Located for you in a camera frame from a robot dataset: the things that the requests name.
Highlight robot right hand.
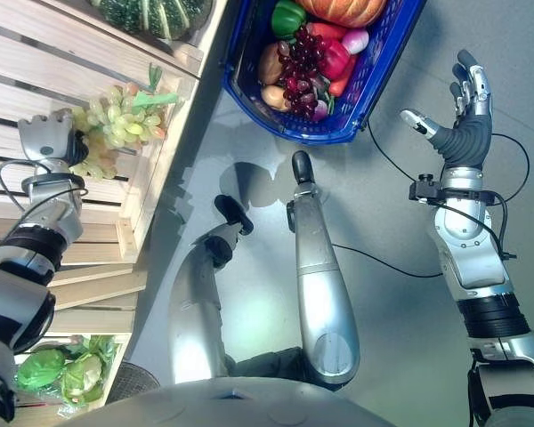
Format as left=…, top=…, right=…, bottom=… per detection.
left=399, top=49, right=493, bottom=171

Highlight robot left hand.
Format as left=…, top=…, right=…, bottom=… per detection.
left=17, top=109, right=92, bottom=177

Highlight green grape bunch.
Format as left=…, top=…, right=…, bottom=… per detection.
left=69, top=84, right=166, bottom=181

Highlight blue plastic basket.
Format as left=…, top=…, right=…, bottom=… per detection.
left=222, top=0, right=427, bottom=144

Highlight wooden crate holding grapes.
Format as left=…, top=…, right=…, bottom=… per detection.
left=0, top=66, right=198, bottom=264

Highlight black right wrist clamp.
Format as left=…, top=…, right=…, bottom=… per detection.
left=409, top=173, right=496, bottom=206

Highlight wooden crate holding pumpkin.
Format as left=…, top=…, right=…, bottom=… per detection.
left=0, top=0, right=231, bottom=82

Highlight carrot with green leaves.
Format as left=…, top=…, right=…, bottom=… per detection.
left=124, top=63, right=182, bottom=117

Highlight pink onion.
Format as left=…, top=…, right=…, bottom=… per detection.
left=341, top=28, right=370, bottom=56

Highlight red bell pepper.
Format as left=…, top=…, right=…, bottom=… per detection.
left=319, top=39, right=353, bottom=79

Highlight green striped pumpkin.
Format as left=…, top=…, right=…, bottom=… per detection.
left=88, top=0, right=214, bottom=40

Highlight wooden crate holding cabbages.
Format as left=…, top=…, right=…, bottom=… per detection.
left=11, top=262, right=149, bottom=413

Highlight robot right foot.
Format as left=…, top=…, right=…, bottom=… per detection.
left=291, top=149, right=316, bottom=189

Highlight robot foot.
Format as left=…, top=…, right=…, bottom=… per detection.
left=213, top=194, right=255, bottom=237
left=291, top=149, right=316, bottom=189

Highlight red tomato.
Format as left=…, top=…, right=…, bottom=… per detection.
left=305, top=21, right=351, bottom=44

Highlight orange pumpkin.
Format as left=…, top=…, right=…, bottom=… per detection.
left=295, top=0, right=389, bottom=29

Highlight purple grape bunch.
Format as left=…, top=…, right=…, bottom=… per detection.
left=275, top=25, right=329, bottom=119

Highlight small brown potato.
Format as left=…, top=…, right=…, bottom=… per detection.
left=260, top=85, right=292, bottom=112

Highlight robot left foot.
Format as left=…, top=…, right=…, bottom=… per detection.
left=213, top=194, right=255, bottom=237

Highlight large brown potato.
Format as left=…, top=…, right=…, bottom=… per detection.
left=257, top=42, right=287, bottom=86

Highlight robot right leg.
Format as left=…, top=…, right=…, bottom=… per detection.
left=286, top=184, right=362, bottom=391

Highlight robot leg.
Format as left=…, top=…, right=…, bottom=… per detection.
left=286, top=184, right=362, bottom=391
left=172, top=222, right=242, bottom=387

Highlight green bell pepper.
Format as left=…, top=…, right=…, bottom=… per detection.
left=271, top=0, right=308, bottom=44

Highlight green leaf lettuce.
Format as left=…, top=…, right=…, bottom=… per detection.
left=66, top=334, right=119, bottom=362

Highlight bright green cabbage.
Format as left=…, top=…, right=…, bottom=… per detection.
left=15, top=349, right=68, bottom=389

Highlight robot left leg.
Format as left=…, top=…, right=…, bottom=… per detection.
left=172, top=222, right=242, bottom=387

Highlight pale green cabbage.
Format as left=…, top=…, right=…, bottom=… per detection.
left=61, top=353, right=106, bottom=404

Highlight dark round mesh object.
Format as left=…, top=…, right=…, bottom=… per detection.
left=110, top=361, right=160, bottom=407

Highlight robot silver torso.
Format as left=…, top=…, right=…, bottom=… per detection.
left=56, top=376, right=431, bottom=427

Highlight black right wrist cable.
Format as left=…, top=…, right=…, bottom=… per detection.
left=365, top=118, right=531, bottom=262

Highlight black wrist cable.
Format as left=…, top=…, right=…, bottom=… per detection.
left=365, top=118, right=531, bottom=262
left=0, top=158, right=89, bottom=211

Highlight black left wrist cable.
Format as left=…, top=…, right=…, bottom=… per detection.
left=0, top=158, right=89, bottom=211

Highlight black cable on floor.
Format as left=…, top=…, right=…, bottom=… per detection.
left=331, top=242, right=445, bottom=278

